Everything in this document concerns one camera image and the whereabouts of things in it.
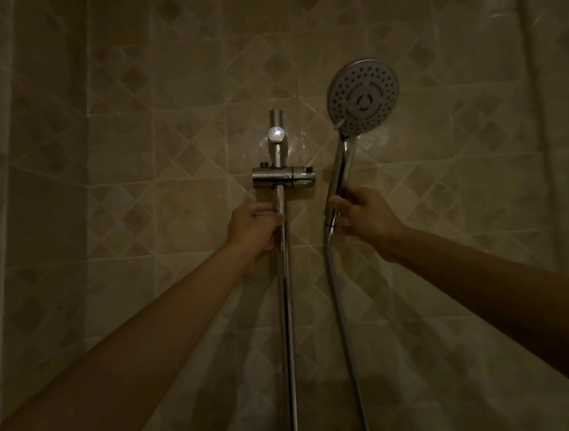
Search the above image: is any chrome shower head holder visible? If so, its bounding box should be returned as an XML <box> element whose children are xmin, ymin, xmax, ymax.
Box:
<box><xmin>251</xmin><ymin>158</ymin><xmax>317</xmax><ymax>192</ymax></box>

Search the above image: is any person's right forearm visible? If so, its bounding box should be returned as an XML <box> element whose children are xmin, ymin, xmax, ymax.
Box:
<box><xmin>376</xmin><ymin>212</ymin><xmax>569</xmax><ymax>431</ymax></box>

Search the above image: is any chrome shower slide rail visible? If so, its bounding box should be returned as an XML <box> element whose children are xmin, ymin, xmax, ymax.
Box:
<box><xmin>258</xmin><ymin>108</ymin><xmax>314</xmax><ymax>431</ymax></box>

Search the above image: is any chrome handheld shower head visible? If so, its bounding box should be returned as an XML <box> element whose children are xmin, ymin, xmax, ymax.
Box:
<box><xmin>312</xmin><ymin>56</ymin><xmax>412</xmax><ymax>226</ymax></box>

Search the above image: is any person's left forearm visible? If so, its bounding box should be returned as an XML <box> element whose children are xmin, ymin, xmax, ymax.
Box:
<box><xmin>0</xmin><ymin>240</ymin><xmax>272</xmax><ymax>431</ymax></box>

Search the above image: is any chrome shower hose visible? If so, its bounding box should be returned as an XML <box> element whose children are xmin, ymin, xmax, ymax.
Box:
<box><xmin>321</xmin><ymin>219</ymin><xmax>373</xmax><ymax>431</ymax></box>

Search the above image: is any person's right hand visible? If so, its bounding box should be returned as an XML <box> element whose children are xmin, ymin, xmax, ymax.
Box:
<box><xmin>326</xmin><ymin>183</ymin><xmax>414</xmax><ymax>265</ymax></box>

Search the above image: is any person's left hand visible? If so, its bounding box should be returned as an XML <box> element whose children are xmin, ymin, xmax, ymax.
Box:
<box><xmin>221</xmin><ymin>199</ymin><xmax>289</xmax><ymax>271</ymax></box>

